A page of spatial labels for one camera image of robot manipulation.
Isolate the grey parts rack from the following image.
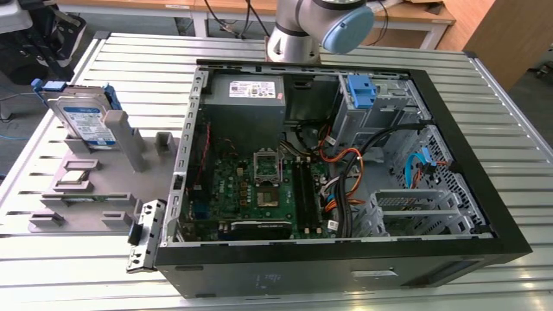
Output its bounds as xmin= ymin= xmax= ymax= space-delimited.
xmin=28 ymin=109 xmax=182 ymax=233

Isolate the orange red wire bundle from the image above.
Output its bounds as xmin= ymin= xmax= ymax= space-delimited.
xmin=318 ymin=129 xmax=366 ymax=208

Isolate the yellow black wire bundle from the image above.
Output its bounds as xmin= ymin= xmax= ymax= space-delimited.
xmin=278 ymin=139 xmax=324 ymax=159

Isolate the silver drive cage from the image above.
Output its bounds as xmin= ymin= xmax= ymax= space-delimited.
xmin=332 ymin=73 xmax=431 ymax=153

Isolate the metal socket cover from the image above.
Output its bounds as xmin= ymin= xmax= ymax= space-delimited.
xmin=252 ymin=147 xmax=284 ymax=187

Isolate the silver disk bay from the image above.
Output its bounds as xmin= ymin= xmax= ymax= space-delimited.
xmin=369 ymin=189 xmax=491 ymax=237

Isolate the black case fan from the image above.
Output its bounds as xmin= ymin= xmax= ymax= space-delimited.
xmin=189 ymin=121 xmax=213 ymax=195

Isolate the black RAM slot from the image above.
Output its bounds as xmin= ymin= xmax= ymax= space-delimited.
xmin=292 ymin=156 xmax=308 ymax=235
xmin=304 ymin=156 xmax=324 ymax=235

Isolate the CPU socket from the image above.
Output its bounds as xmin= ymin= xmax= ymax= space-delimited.
xmin=254 ymin=190 xmax=281 ymax=208

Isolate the silver CPU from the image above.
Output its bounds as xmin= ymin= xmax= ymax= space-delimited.
xmin=60 ymin=170 xmax=89 ymax=183

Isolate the green motherboard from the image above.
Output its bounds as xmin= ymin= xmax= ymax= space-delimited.
xmin=178 ymin=155 xmax=342 ymax=242

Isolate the blue plastic drive latch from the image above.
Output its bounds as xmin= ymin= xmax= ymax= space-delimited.
xmin=348 ymin=75 xmax=377 ymax=109

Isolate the black graphics card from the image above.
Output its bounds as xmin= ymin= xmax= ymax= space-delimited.
xmin=217 ymin=220 xmax=293 ymax=241

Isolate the power wire with black plug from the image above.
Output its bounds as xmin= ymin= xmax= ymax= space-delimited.
xmin=414 ymin=160 xmax=453 ymax=190

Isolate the black cable bundle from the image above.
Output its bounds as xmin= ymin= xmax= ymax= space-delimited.
xmin=334 ymin=119 xmax=433 ymax=239

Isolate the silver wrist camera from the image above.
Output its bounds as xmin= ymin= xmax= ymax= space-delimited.
xmin=0 ymin=12 xmax=25 ymax=34

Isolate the wooden cabinet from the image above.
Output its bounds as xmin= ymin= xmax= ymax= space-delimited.
xmin=435 ymin=0 xmax=553 ymax=93

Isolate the black PC case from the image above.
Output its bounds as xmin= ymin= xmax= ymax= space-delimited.
xmin=153 ymin=59 xmax=533 ymax=299

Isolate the grey power supply unit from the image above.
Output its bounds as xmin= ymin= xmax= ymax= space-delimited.
xmin=201 ymin=73 xmax=289 ymax=143

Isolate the green RAM stick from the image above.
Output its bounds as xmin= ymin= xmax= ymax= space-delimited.
xmin=64 ymin=194 xmax=109 ymax=203

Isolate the blue data wire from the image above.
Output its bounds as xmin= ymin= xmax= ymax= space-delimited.
xmin=405 ymin=147 xmax=431 ymax=189

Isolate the black mesh trash bin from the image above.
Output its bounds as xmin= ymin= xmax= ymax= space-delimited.
xmin=8 ymin=61 xmax=48 ymax=86

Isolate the silver hinged card bracket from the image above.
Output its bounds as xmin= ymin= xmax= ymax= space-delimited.
xmin=125 ymin=198 xmax=168 ymax=273

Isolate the hard disk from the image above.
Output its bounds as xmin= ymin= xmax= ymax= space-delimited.
xmin=32 ymin=79 xmax=124 ymax=152

